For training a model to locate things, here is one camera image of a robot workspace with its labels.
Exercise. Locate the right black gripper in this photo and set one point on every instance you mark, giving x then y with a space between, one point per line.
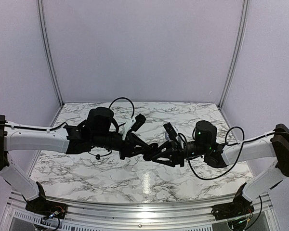
171 147

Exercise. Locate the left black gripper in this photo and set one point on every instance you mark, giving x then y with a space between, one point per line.
133 140

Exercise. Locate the purple earbud charging case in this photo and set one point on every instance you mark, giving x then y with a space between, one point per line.
167 136

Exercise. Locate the black earbud charging case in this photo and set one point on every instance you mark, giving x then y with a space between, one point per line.
150 152

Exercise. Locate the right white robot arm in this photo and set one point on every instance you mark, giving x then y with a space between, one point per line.
274 144

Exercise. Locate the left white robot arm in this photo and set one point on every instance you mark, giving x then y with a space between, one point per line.
18 137

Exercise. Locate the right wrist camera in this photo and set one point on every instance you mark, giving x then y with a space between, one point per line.
172 132

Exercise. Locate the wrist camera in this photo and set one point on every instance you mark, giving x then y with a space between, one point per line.
172 132
132 125

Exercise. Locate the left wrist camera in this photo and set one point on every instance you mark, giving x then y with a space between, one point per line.
132 125

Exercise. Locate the aluminium front rail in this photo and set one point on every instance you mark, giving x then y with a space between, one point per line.
192 215

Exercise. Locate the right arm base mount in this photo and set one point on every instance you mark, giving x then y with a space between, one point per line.
238 207

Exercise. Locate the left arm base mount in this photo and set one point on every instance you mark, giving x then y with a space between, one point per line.
41 205

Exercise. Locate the right aluminium corner post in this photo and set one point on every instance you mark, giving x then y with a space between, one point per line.
235 56

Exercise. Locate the aluminium corner post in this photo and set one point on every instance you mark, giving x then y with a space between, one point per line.
235 56
48 53

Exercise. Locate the left aluminium corner post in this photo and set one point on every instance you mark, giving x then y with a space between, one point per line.
48 53

